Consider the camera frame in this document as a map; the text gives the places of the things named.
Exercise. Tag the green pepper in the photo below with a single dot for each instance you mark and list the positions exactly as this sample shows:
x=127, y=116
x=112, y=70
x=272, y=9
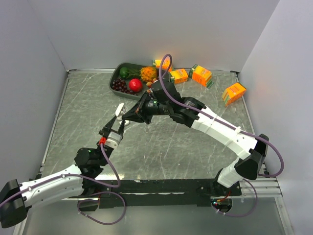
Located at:
x=124, y=73

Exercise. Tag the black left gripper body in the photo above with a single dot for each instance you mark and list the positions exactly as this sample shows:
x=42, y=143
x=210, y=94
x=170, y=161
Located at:
x=115, y=132

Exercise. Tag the orange box middle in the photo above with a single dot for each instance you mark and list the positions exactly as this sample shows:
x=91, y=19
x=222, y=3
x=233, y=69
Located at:
x=178, y=76

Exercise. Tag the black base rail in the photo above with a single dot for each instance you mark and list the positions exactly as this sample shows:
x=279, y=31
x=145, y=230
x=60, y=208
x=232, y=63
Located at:
x=162, y=192

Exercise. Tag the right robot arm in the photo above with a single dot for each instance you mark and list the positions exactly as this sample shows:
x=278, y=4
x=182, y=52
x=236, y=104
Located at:
x=164, y=99

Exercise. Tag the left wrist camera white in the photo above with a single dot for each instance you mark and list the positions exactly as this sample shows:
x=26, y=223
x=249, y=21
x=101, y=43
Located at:
x=112, y=140

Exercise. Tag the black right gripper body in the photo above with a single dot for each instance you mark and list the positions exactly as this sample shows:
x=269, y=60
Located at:
x=150, y=107

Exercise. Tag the orange striped sponge box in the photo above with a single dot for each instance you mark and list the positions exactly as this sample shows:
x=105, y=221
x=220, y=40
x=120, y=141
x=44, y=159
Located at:
x=233, y=93

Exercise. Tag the orange sponge box near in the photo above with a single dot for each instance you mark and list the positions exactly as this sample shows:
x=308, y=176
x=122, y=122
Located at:
x=201, y=75

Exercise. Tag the orange pineapple toy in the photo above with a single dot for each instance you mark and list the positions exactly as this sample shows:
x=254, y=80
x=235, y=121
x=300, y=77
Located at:
x=147, y=74

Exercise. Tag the dark grey fruit tray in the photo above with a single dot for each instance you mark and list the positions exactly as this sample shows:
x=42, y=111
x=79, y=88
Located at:
x=134, y=73

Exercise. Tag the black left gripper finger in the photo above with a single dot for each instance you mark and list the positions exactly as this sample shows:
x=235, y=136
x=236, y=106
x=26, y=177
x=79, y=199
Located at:
x=107, y=127
x=121, y=128

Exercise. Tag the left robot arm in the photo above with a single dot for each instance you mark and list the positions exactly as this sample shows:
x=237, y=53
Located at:
x=79, y=179

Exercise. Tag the white oval charging case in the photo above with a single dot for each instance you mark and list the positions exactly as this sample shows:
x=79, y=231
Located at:
x=120, y=111

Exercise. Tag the orange box back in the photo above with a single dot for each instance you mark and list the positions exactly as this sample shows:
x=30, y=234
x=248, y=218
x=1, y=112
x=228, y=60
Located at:
x=165, y=65

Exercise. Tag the red pomegranate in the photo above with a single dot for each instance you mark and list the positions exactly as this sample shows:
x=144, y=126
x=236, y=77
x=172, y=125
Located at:
x=135, y=85

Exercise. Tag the dark purple grapes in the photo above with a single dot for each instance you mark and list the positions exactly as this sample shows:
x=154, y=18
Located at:
x=122, y=86

